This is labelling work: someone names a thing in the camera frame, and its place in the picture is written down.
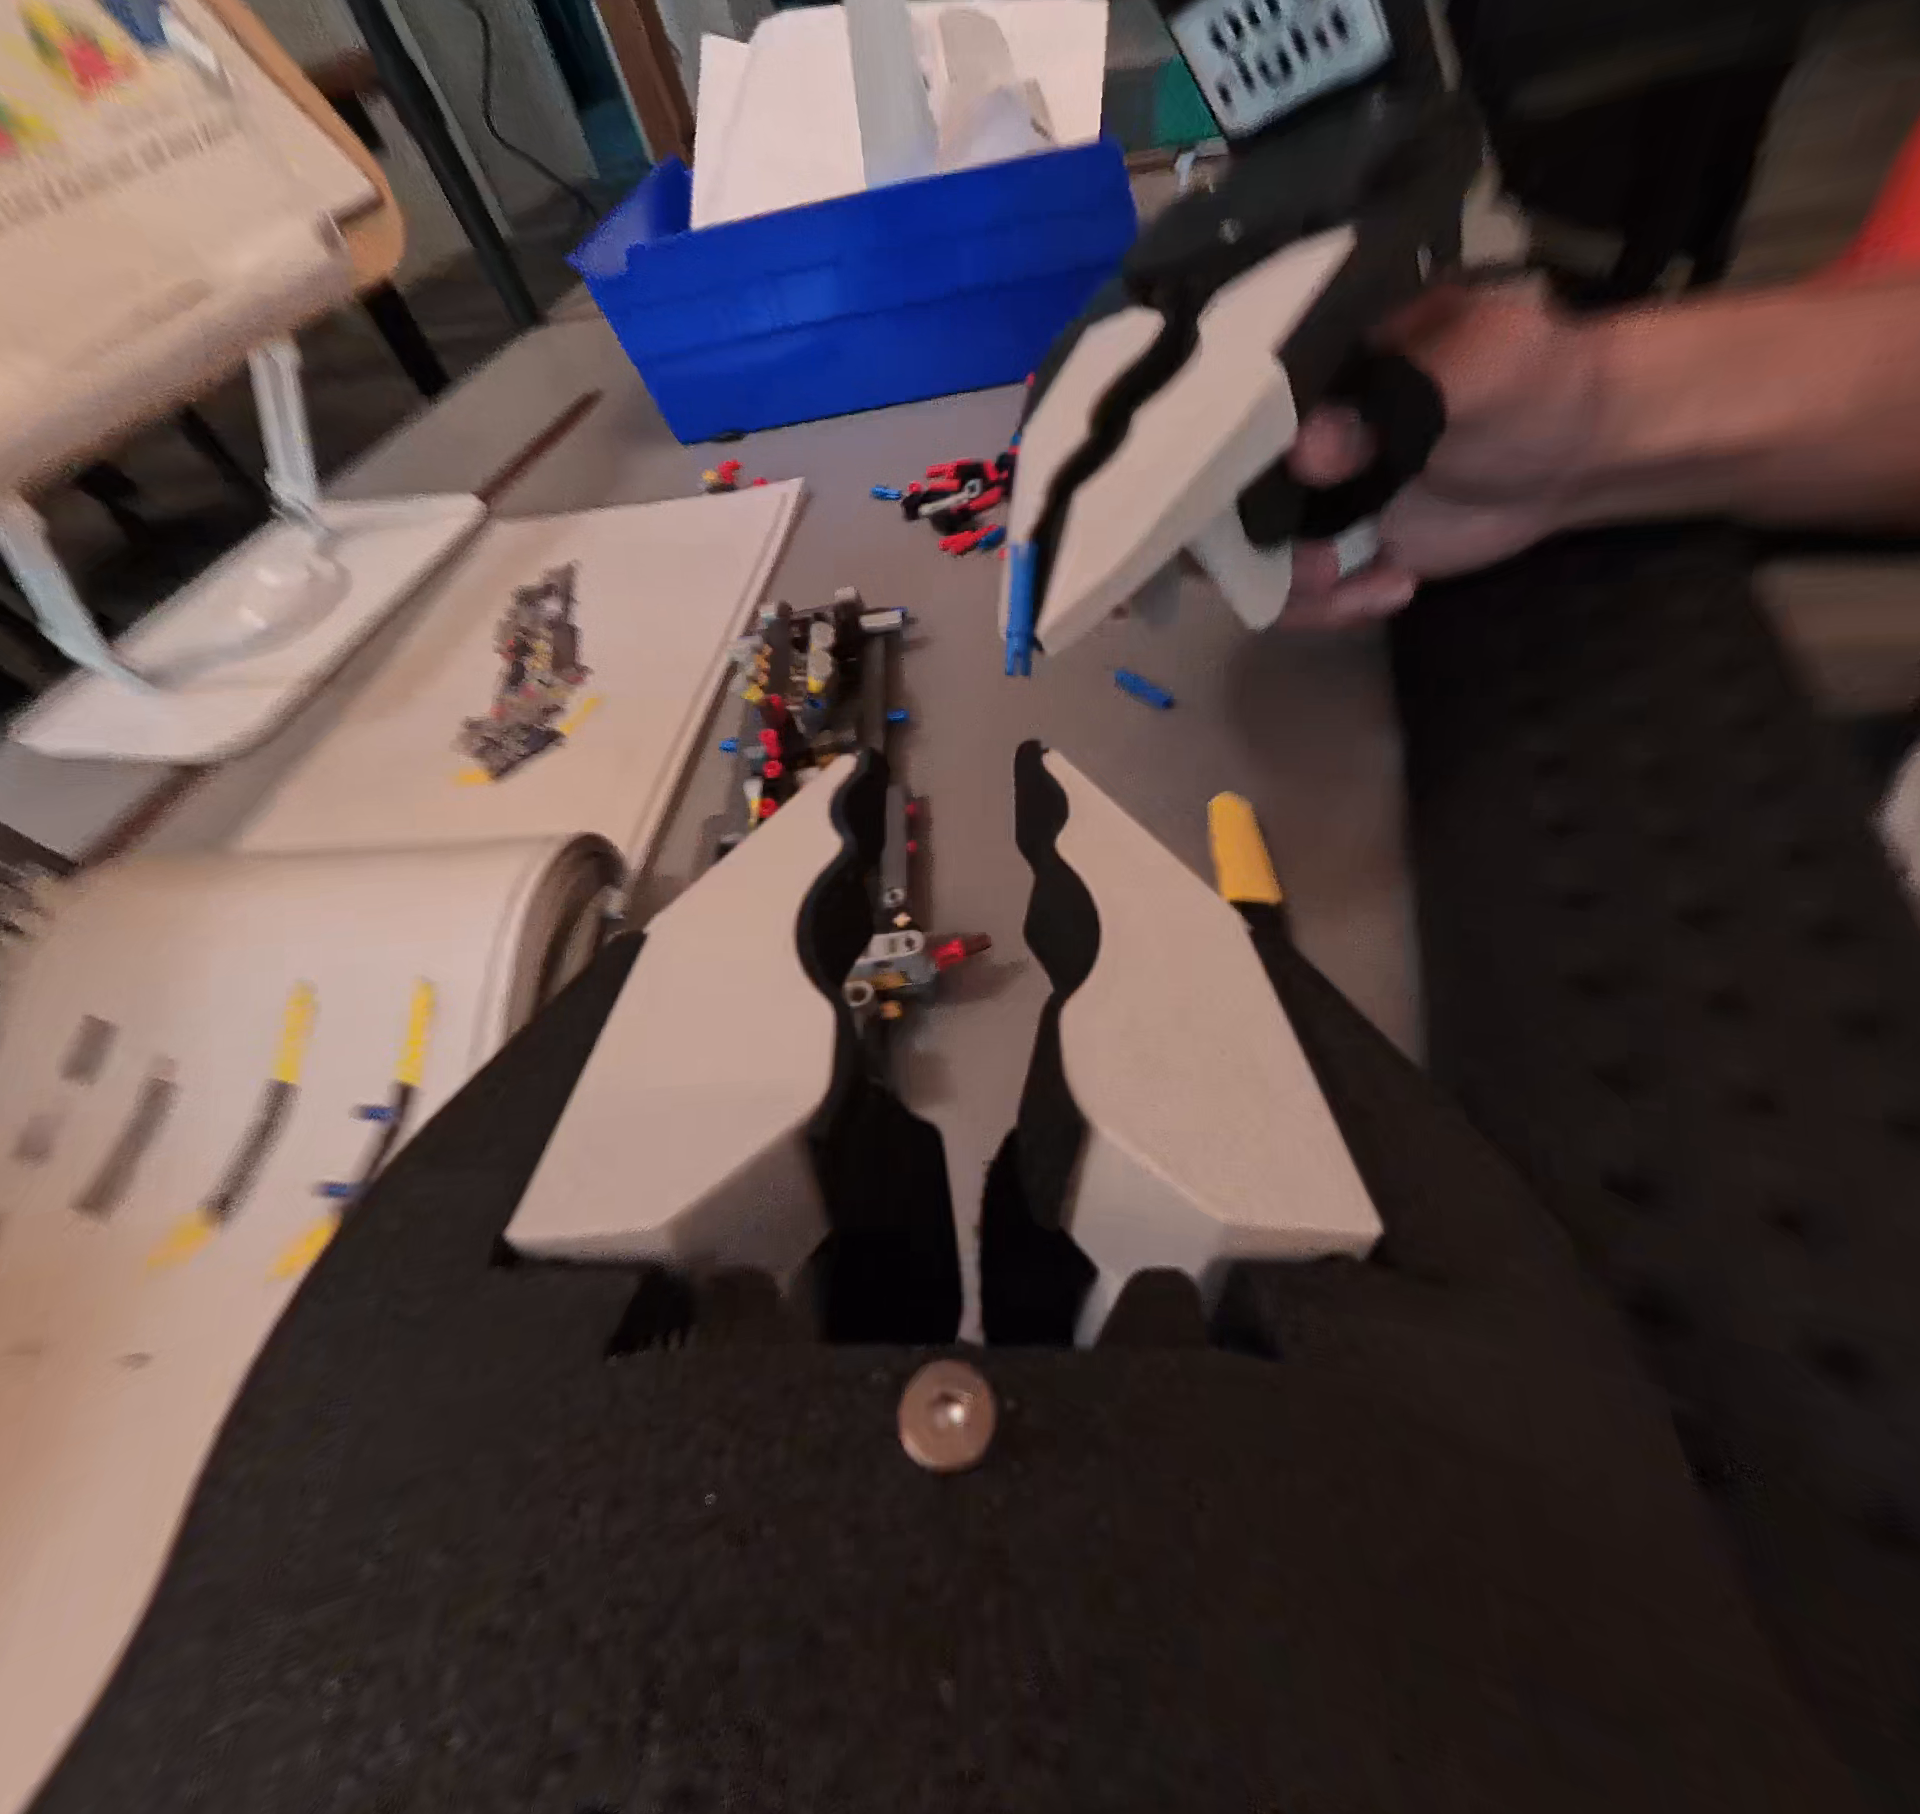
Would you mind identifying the printed paper sign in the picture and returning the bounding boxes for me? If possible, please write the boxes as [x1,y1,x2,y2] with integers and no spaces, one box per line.
[0,0,407,495]

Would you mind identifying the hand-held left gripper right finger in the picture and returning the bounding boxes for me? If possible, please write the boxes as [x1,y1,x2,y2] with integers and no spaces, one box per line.
[981,738,1386,1346]

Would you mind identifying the blue plastic bin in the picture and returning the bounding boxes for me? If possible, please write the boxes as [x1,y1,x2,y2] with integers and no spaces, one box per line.
[566,134,1142,447]

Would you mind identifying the instruction booklet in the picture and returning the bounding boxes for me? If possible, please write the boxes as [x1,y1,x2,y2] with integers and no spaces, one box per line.
[0,475,812,1771]

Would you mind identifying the yellow lego panel piece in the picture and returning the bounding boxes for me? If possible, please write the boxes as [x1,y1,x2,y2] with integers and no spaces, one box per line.
[1204,788,1287,931]

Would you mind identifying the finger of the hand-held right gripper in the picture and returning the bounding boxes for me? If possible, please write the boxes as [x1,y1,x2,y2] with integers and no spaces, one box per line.
[995,301,1205,601]
[1025,226,1361,662]

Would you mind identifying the person's right forearm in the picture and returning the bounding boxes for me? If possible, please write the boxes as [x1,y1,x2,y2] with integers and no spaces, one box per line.
[1590,246,1920,533]

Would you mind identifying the lego car chassis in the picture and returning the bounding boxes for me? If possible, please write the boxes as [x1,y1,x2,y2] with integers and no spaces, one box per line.
[704,586,995,1022]

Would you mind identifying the pile of red blue lego pins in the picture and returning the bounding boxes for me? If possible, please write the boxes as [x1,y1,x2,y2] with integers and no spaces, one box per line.
[870,447,1025,560]

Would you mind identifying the white paper sheets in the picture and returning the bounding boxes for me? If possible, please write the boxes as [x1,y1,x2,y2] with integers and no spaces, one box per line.
[686,0,1112,234]

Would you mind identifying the translucent plastic tube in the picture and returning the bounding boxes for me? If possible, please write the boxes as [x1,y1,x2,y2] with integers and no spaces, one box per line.
[831,0,944,188]

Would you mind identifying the person's right hand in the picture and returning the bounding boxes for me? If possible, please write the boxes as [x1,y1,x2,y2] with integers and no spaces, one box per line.
[1281,276,1617,632]

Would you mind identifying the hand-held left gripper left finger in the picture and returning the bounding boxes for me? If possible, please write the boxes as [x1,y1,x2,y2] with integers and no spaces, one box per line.
[502,747,902,1292]

